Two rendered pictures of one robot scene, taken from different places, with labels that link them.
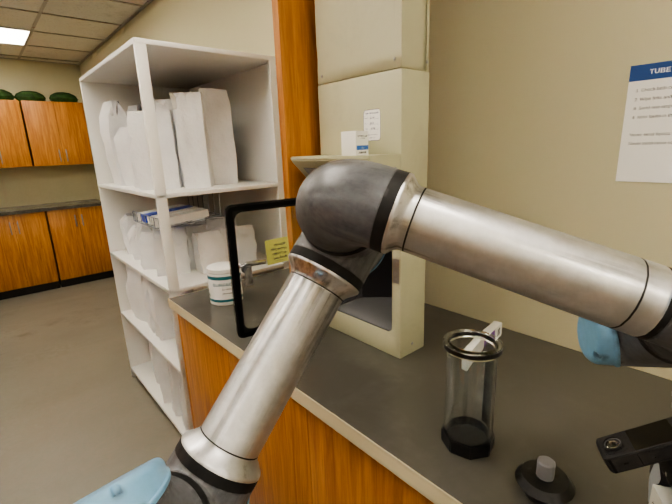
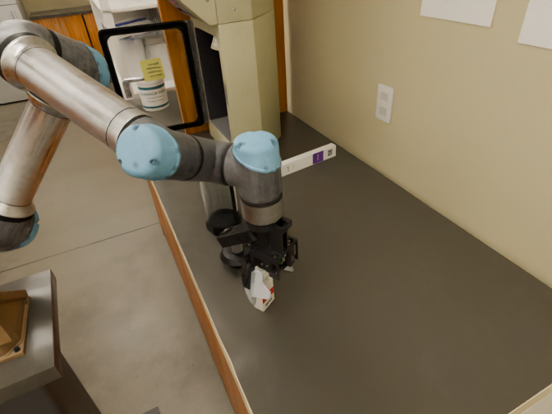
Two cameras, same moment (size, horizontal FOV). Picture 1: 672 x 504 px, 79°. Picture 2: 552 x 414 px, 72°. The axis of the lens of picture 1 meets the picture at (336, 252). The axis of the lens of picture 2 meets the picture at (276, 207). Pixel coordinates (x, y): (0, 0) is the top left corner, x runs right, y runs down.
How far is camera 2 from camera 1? 0.66 m
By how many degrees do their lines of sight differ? 26
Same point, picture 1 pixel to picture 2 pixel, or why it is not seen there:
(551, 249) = (71, 98)
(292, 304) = (23, 118)
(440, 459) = (197, 232)
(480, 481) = (208, 247)
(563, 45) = not seen: outside the picture
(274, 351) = (15, 147)
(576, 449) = not seen: hidden behind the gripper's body
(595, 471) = not seen: hidden behind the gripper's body
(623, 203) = (424, 39)
